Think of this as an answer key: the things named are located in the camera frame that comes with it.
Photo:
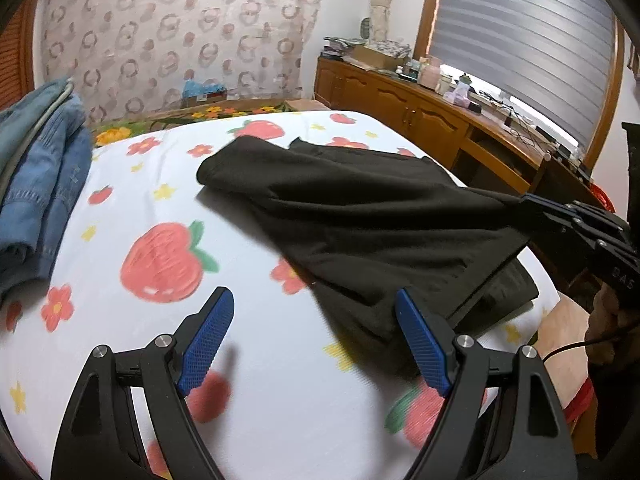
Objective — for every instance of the beige window curtain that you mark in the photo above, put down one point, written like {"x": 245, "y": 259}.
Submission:
{"x": 381, "y": 5}

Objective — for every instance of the wooden cabinet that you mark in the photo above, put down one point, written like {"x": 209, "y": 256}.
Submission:
{"x": 400, "y": 105}

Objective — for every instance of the wooden wardrobe door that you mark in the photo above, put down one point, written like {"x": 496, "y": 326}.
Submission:
{"x": 22, "y": 60}

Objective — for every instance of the stack of magazines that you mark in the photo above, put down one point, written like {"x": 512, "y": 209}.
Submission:
{"x": 340, "y": 47}

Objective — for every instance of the grey-blue folded jeans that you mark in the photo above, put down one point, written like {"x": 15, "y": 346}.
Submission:
{"x": 20, "y": 120}

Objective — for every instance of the pink jar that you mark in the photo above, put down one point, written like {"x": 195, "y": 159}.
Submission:
{"x": 431, "y": 75}

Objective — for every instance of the strawberry print bedsheet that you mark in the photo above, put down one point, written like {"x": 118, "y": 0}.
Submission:
{"x": 280, "y": 410}

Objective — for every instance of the grey window blind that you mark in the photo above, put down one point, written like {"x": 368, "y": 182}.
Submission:
{"x": 525, "y": 35}

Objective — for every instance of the floral printed cloth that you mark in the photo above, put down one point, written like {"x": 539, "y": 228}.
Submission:
{"x": 392, "y": 47}

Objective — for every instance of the blue plastic bag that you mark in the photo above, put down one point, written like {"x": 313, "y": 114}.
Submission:
{"x": 200, "y": 87}

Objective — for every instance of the wooden window frame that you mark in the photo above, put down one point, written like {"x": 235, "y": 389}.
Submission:
{"x": 431, "y": 10}

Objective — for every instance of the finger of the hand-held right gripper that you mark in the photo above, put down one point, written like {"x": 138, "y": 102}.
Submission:
{"x": 570, "y": 234}
{"x": 585, "y": 216}

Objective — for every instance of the blue denim jeans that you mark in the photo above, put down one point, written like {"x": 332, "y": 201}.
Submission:
{"x": 45, "y": 185}

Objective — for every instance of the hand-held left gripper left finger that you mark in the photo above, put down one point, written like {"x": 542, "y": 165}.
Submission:
{"x": 210, "y": 340}

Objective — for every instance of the open cardboard box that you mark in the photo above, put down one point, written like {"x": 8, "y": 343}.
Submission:
{"x": 372, "y": 55}

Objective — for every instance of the circle patterned curtain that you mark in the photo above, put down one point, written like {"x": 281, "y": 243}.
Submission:
{"x": 150, "y": 35}

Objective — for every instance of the black pants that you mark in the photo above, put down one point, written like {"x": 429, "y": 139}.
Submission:
{"x": 350, "y": 210}

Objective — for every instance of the floral blanket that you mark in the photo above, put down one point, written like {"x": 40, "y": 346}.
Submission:
{"x": 210, "y": 110}

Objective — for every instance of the person's right hand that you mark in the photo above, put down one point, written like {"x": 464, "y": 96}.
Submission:
{"x": 607, "y": 322}

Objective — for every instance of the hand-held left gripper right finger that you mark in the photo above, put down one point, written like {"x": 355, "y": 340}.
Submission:
{"x": 425, "y": 345}

